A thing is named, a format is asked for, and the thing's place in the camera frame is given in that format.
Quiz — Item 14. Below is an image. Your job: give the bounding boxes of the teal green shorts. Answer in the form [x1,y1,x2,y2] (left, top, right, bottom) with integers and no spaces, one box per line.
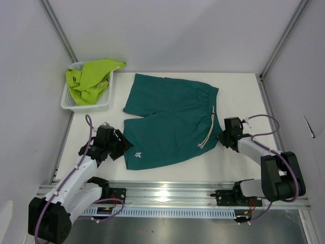
[123,74,222,170]

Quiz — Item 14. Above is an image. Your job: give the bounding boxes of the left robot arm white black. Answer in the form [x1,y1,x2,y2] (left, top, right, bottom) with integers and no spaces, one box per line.
[27,125,133,243]

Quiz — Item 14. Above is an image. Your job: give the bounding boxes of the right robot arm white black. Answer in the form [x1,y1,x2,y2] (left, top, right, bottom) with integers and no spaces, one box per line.
[218,117,306,205]

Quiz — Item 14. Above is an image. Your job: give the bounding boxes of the lime green shorts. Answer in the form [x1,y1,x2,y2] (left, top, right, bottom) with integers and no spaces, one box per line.
[65,58,126,106]

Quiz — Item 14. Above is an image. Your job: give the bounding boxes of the white plastic basket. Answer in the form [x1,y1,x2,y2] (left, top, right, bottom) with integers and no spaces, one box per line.
[60,71,115,113]

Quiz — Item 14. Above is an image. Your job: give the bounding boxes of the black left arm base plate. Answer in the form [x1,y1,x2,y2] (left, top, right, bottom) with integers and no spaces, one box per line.
[101,188,127,205]

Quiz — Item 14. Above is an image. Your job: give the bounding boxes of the aluminium mounting rail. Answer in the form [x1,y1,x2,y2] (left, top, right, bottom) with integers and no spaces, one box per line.
[34,180,312,210]

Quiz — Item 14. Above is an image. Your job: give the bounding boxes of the right aluminium frame post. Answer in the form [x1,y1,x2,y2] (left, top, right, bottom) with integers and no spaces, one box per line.
[258,0,312,79]

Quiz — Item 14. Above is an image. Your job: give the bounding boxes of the aluminium frame post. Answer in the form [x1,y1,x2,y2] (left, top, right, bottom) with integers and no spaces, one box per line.
[258,0,312,79]
[39,0,78,63]

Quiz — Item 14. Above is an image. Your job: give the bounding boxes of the slotted white cable duct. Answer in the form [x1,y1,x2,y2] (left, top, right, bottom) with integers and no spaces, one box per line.
[80,206,236,219]

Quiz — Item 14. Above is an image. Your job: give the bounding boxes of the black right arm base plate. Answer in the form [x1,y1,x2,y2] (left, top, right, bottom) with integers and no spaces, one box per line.
[210,190,263,207]

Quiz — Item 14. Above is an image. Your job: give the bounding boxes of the left aluminium frame post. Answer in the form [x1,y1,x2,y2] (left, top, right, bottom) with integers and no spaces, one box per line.
[39,0,78,63]

